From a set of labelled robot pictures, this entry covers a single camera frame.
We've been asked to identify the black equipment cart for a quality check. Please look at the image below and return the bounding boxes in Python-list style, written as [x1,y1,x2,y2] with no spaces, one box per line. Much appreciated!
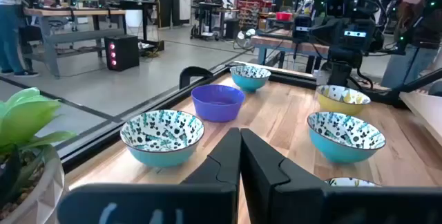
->
[191,0,226,41]

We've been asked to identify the black computer with red lights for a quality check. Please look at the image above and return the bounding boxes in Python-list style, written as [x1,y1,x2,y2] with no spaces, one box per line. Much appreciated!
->
[104,34,141,72]

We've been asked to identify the person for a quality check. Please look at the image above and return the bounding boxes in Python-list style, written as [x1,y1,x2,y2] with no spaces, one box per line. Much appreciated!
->
[379,0,442,90]
[0,0,44,78]

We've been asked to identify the small floor fan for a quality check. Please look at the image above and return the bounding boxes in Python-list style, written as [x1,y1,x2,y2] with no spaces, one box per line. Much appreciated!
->
[233,28,257,50]

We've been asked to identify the black table clamp handle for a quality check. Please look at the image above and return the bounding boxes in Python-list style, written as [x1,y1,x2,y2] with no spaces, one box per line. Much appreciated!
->
[178,66,215,90]

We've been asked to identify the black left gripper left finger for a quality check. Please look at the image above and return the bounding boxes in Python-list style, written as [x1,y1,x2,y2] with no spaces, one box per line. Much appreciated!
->
[57,127,242,224]

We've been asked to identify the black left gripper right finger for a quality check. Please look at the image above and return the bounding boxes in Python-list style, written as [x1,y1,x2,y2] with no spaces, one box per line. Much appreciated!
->
[240,128,442,224]

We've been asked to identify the green succulent in white pot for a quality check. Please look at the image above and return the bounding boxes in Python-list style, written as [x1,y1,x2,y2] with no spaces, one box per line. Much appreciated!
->
[0,87,77,224]

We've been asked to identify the wooden workbench with grey frame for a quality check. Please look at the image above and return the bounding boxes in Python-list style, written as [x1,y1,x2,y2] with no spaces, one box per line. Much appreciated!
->
[21,6,127,79]

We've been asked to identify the white waste bin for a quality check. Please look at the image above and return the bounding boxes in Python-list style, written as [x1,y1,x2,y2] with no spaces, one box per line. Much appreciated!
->
[119,0,144,28]

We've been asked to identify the purple plastic bowl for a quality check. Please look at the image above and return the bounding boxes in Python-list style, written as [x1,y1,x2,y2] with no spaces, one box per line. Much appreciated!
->
[191,84,246,123]

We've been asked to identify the wooden table with blue legs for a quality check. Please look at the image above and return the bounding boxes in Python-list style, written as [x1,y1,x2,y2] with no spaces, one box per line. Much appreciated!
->
[250,32,331,75]

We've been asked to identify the yellow floral patterned bowl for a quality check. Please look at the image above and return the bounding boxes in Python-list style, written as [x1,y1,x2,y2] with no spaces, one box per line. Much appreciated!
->
[324,177,381,188]
[315,84,372,116]

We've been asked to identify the red parts shelf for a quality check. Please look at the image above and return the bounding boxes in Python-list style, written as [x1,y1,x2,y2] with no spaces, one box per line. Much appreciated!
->
[236,0,274,31]

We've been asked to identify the black standing desk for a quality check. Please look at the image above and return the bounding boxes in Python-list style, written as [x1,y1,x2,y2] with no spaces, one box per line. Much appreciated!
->
[115,0,166,54]

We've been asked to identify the black aluminium table frame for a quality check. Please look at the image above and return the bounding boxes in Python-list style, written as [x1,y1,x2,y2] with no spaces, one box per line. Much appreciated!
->
[55,59,442,175]

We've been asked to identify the teal floral patterned bowl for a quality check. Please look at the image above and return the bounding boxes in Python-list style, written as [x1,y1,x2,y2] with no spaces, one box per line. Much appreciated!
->
[307,111,387,165]
[229,64,272,93]
[119,109,206,169]

